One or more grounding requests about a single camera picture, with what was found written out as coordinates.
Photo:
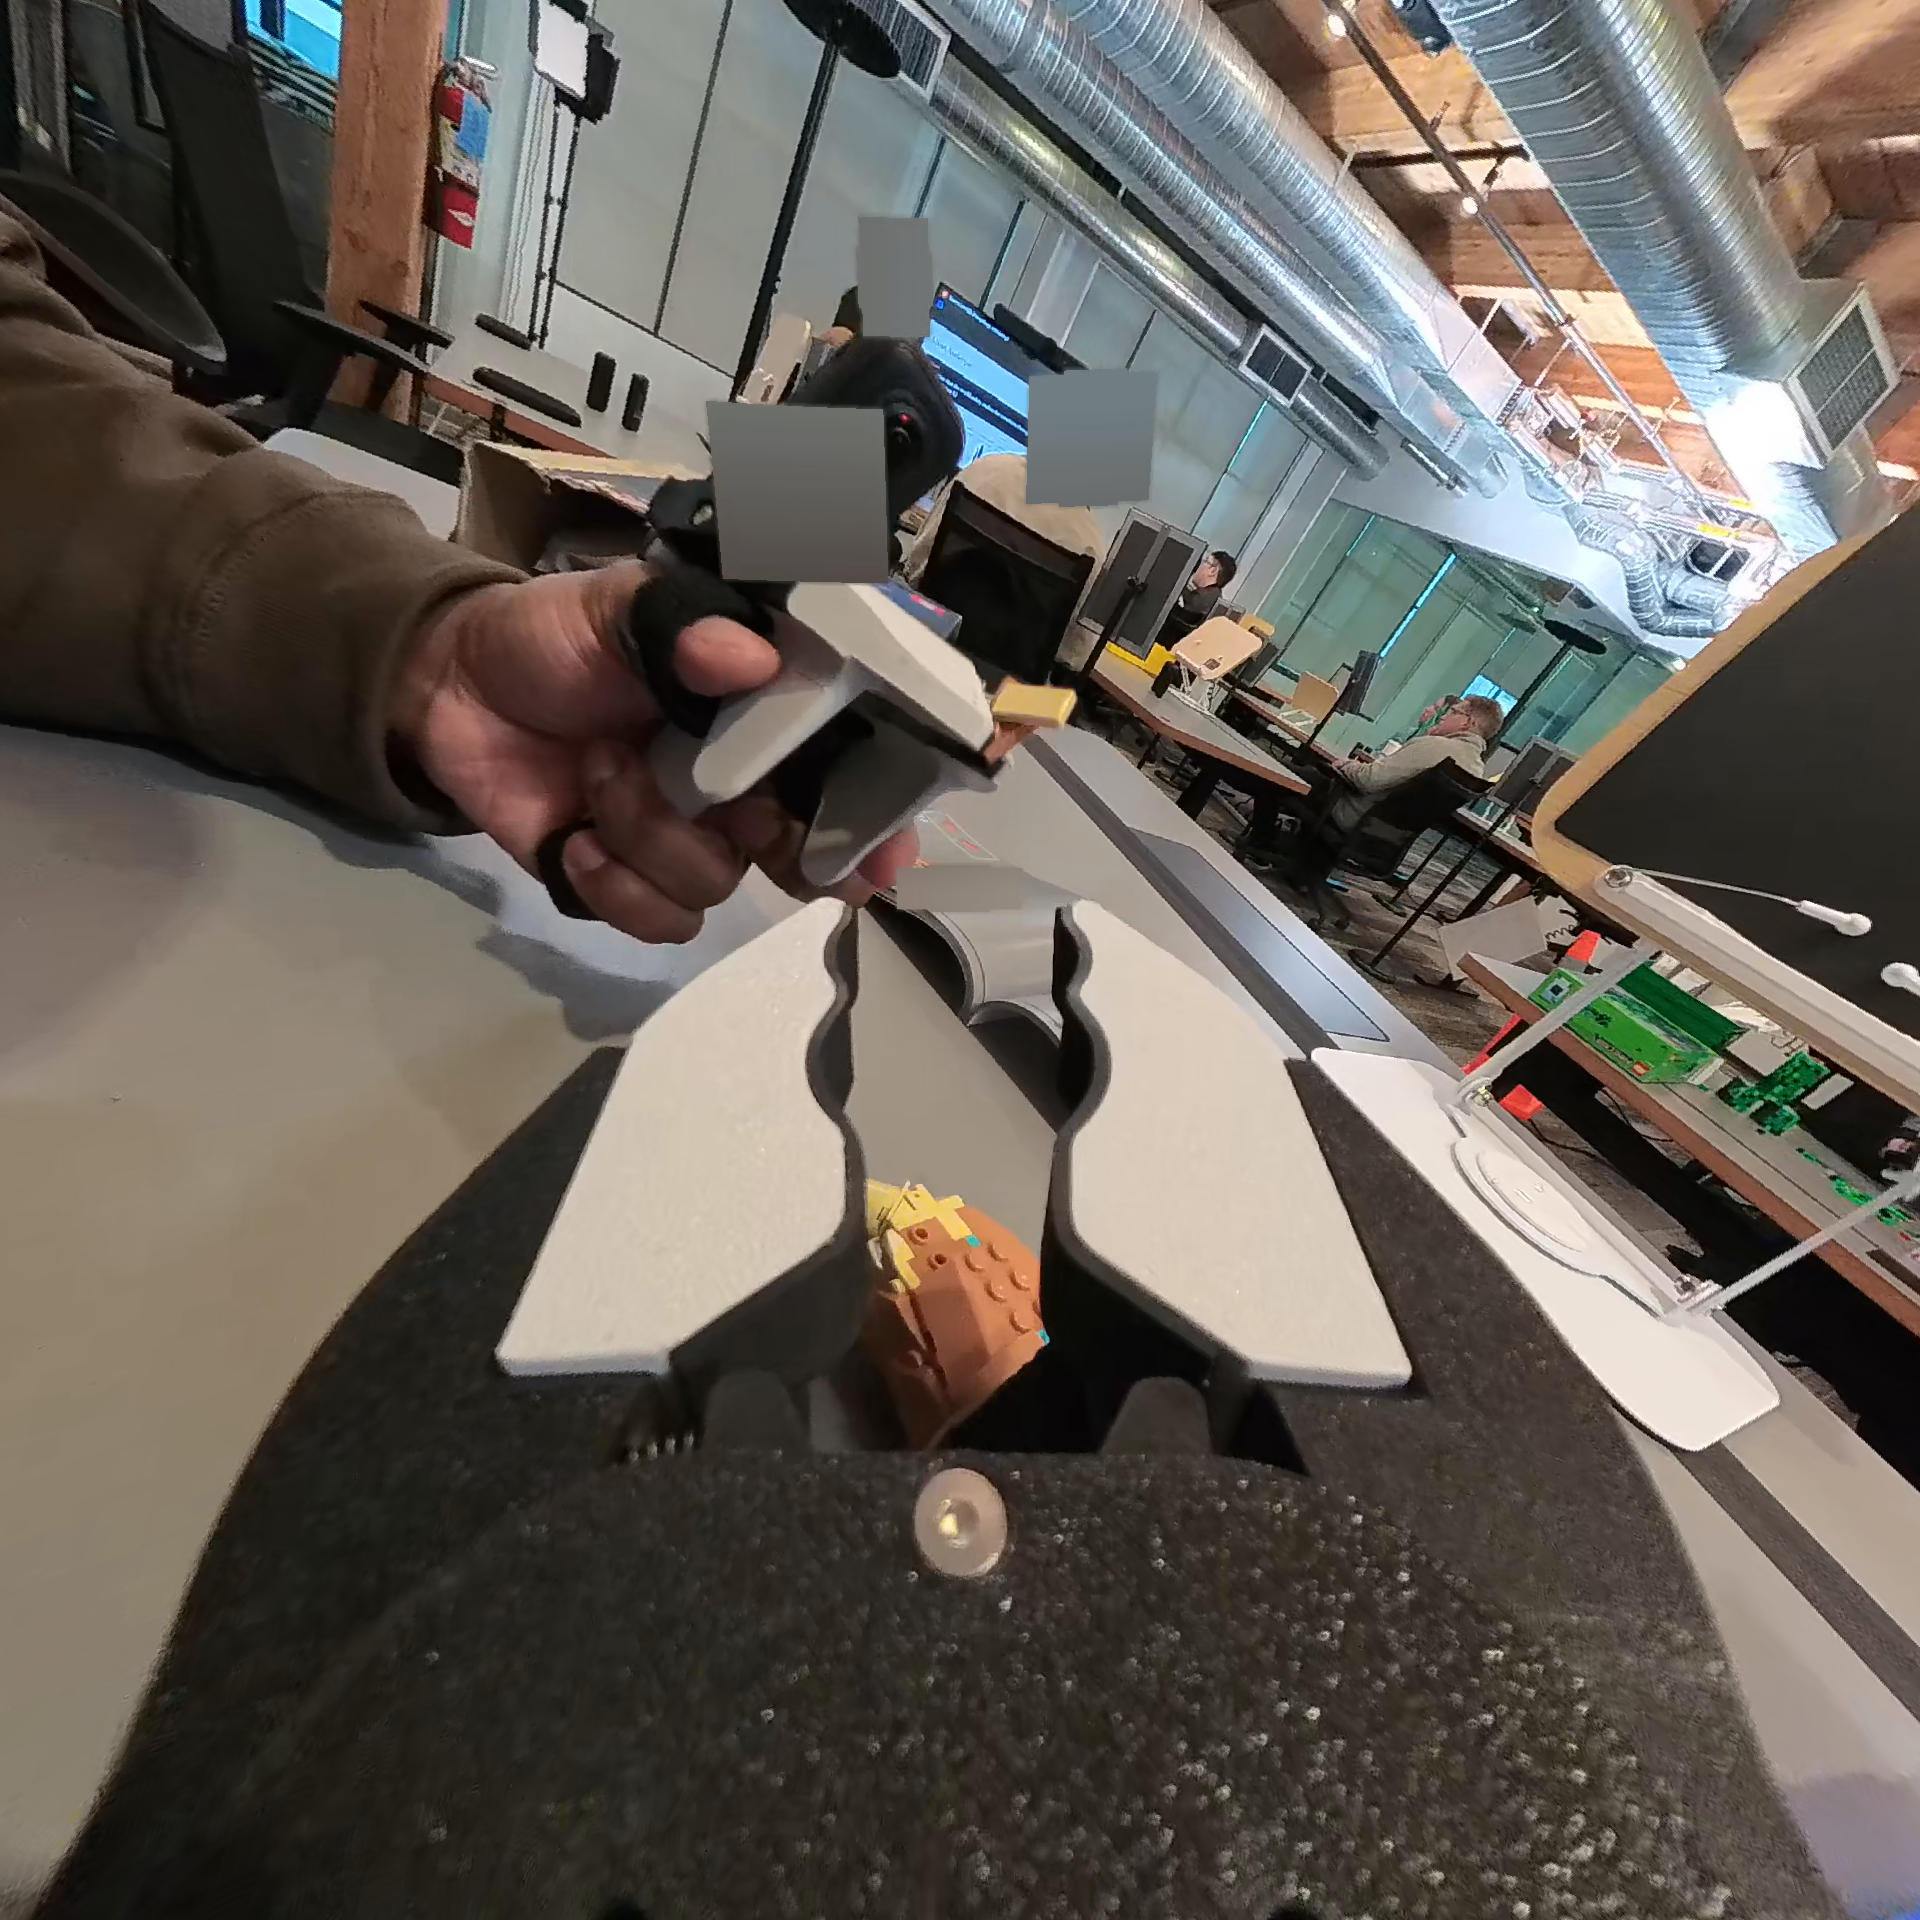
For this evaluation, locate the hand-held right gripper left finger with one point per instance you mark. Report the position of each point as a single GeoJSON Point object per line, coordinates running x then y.
{"type": "Point", "coordinates": [691, 1184]}

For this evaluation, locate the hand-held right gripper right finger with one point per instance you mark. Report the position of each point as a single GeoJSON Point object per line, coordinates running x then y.
{"type": "Point", "coordinates": [1214, 1202]}

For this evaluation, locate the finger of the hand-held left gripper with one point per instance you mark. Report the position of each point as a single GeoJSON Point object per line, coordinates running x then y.
{"type": "Point", "coordinates": [885, 797]}
{"type": "Point", "coordinates": [902, 645]}

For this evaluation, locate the small tan brick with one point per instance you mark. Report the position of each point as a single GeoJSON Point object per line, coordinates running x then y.
{"type": "Point", "coordinates": [1037, 702]}

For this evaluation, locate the person's left forearm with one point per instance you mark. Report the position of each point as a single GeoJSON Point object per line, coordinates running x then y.
{"type": "Point", "coordinates": [182, 600]}

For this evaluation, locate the person's left hand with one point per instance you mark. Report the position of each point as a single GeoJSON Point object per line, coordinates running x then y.
{"type": "Point", "coordinates": [511, 720]}

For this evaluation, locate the black office chair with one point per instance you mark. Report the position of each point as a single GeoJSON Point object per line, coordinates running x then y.
{"type": "Point", "coordinates": [226, 181]}
{"type": "Point", "coordinates": [1004, 600]}
{"type": "Point", "coordinates": [119, 284]}

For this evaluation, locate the printed toy set box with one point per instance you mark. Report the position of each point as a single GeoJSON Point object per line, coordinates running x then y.
{"type": "Point", "coordinates": [557, 494]}

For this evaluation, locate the grey instruction booklet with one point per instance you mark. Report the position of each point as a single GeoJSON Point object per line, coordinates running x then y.
{"type": "Point", "coordinates": [990, 946]}

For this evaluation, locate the orange toy brick model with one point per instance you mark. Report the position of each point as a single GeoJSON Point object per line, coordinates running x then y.
{"type": "Point", "coordinates": [945, 1307]}

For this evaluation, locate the presentation screen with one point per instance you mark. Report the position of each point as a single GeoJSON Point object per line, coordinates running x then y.
{"type": "Point", "coordinates": [974, 360]}

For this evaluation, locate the wooden office table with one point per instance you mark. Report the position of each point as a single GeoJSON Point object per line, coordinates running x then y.
{"type": "Point", "coordinates": [1202, 735]}

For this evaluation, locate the tan plywood chair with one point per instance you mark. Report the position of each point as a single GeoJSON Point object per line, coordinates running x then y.
{"type": "Point", "coordinates": [1219, 647]}

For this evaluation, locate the white panel stand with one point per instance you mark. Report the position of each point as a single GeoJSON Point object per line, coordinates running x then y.
{"type": "Point", "coordinates": [1577, 1202]}

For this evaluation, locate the red fire extinguisher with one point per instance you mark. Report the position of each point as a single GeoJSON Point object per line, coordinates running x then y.
{"type": "Point", "coordinates": [455, 166]}

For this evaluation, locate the green box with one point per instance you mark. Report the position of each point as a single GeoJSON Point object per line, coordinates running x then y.
{"type": "Point", "coordinates": [1635, 1028]}

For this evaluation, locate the studio light panel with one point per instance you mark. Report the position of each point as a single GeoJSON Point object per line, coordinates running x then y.
{"type": "Point", "coordinates": [570, 61]}

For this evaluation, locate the wooden edged work table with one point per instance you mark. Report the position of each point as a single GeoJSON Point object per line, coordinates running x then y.
{"type": "Point", "coordinates": [1682, 1119]}

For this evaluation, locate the black floor lamp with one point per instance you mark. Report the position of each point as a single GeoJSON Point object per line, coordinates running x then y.
{"type": "Point", "coordinates": [839, 31]}

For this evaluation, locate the green brick pieces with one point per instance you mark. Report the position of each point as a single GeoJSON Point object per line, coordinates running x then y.
{"type": "Point", "coordinates": [1794, 1085]}

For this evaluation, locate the black divider panel wooden rim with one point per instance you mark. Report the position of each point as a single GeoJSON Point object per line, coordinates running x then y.
{"type": "Point", "coordinates": [1770, 751]}

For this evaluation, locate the wooden post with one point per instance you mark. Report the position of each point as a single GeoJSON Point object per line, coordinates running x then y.
{"type": "Point", "coordinates": [383, 181]}

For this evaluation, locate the silver ventilation duct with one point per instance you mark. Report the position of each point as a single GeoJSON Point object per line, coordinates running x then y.
{"type": "Point", "coordinates": [1651, 181]}
{"type": "Point", "coordinates": [1172, 166]}

